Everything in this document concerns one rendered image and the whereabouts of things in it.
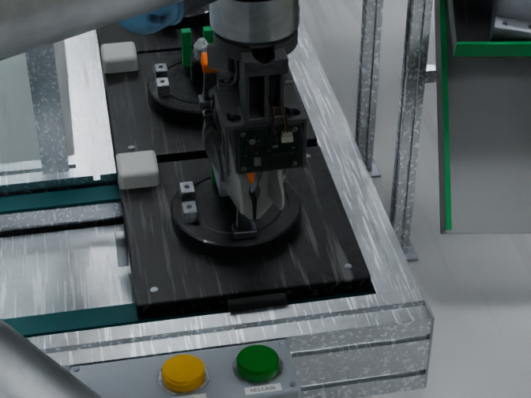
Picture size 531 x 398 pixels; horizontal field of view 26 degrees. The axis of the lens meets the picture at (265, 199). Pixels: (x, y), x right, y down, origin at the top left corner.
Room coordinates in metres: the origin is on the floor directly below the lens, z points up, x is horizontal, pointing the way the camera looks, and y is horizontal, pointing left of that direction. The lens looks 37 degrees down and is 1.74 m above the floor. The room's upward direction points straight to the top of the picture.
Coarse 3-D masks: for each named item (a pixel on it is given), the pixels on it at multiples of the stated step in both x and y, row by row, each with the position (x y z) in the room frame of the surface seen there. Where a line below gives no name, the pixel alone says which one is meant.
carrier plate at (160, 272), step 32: (192, 160) 1.09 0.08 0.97; (320, 160) 1.09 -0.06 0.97; (128, 192) 1.03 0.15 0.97; (160, 192) 1.03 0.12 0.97; (320, 192) 1.03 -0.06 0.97; (128, 224) 0.97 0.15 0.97; (160, 224) 0.97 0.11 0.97; (320, 224) 0.97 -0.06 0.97; (160, 256) 0.92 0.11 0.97; (192, 256) 0.92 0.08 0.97; (288, 256) 0.92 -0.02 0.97; (320, 256) 0.92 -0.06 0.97; (352, 256) 0.92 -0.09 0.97; (160, 288) 0.87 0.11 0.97; (192, 288) 0.87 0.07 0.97; (224, 288) 0.87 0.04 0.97; (256, 288) 0.87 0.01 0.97; (288, 288) 0.87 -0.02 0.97; (320, 288) 0.87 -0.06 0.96; (352, 288) 0.88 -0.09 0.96
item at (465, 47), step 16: (448, 0) 1.01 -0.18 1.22; (464, 0) 1.01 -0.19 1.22; (480, 0) 1.01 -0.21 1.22; (464, 16) 0.99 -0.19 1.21; (480, 16) 0.99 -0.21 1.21; (464, 32) 0.98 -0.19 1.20; (480, 32) 0.98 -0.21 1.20; (464, 48) 0.94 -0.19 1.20; (480, 48) 0.94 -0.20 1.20; (496, 48) 0.94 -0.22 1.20; (512, 48) 0.94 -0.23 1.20; (528, 48) 0.94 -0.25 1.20
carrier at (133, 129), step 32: (128, 64) 1.29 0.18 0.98; (160, 64) 1.25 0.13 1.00; (192, 64) 1.22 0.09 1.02; (128, 96) 1.23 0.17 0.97; (160, 96) 1.20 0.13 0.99; (192, 96) 1.20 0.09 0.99; (128, 128) 1.16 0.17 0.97; (160, 128) 1.16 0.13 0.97; (192, 128) 1.16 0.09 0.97; (160, 160) 1.10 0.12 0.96
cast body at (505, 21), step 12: (504, 0) 0.95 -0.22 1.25; (516, 0) 0.94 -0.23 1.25; (528, 0) 0.94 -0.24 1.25; (492, 12) 0.99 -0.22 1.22; (504, 12) 0.95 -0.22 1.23; (516, 12) 0.95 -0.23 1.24; (528, 12) 0.95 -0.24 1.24; (492, 24) 0.96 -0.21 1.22; (504, 24) 0.95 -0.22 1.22; (516, 24) 0.95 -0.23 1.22; (528, 24) 0.95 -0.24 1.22; (492, 36) 0.95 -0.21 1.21; (504, 36) 0.95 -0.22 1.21; (516, 36) 0.95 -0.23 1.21; (528, 36) 0.95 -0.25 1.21
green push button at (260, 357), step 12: (252, 348) 0.78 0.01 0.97; (264, 348) 0.78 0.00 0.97; (240, 360) 0.76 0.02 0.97; (252, 360) 0.76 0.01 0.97; (264, 360) 0.76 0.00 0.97; (276, 360) 0.76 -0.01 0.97; (240, 372) 0.75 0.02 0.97; (252, 372) 0.75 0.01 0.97; (264, 372) 0.75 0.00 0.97; (276, 372) 0.76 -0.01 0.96
